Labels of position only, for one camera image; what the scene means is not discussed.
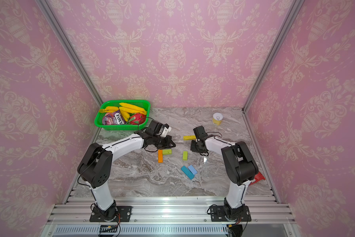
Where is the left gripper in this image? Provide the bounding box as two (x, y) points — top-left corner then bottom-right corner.
(153, 134), (178, 149)

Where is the orange block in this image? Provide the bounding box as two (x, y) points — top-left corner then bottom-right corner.
(158, 150), (163, 163)

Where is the lime green block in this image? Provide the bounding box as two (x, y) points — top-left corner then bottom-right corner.
(162, 149), (172, 155)
(182, 151), (188, 161)

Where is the yellow-green long block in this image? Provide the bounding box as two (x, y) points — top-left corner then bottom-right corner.
(183, 135), (196, 140)

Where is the light blue block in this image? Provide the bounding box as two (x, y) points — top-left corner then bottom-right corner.
(188, 165), (197, 175)

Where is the teal block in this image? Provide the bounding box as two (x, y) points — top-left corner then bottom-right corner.
(181, 166), (194, 180)

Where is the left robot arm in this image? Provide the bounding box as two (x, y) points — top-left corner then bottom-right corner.
(77, 120), (176, 224)

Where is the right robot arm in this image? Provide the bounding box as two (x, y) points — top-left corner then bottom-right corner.
(190, 126), (259, 223)

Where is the red dragon fruit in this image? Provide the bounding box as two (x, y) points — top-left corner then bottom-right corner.
(127, 113), (146, 125)

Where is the yellow white can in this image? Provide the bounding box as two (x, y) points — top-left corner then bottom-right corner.
(212, 113), (224, 125)

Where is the lower yellow banana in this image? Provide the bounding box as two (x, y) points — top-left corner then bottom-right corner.
(120, 110), (130, 122)

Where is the green plastic basket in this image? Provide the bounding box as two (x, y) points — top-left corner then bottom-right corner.
(94, 100), (151, 131)

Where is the purple snack packet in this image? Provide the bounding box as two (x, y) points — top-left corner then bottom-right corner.
(102, 110), (126, 125)

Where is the upper yellow banana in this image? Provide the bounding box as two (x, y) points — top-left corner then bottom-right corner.
(119, 102), (147, 115)

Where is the small yellow banana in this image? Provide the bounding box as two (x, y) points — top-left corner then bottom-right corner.
(99, 106), (119, 114)

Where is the red snack bag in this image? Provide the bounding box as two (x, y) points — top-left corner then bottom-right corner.
(250, 172), (265, 185)

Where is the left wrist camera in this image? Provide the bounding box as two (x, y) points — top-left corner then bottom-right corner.
(160, 124), (172, 137)

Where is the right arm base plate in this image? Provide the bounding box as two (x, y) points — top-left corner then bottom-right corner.
(207, 204), (252, 223)

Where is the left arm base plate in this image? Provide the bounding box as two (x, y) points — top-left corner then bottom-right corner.
(90, 206), (133, 223)

